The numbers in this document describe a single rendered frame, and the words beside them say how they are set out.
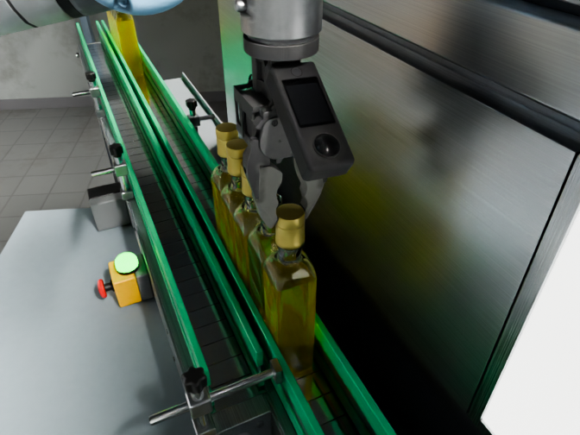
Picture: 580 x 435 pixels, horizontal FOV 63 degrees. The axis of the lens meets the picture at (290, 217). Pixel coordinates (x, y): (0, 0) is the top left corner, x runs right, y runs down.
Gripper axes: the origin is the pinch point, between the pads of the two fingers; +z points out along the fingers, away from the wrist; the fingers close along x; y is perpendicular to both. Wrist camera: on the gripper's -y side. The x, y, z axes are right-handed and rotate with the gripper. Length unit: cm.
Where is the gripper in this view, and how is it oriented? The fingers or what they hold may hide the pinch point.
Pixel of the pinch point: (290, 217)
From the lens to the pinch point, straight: 54.5
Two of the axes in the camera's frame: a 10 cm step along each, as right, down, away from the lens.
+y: -4.0, -5.6, 7.3
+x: -9.2, 2.4, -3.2
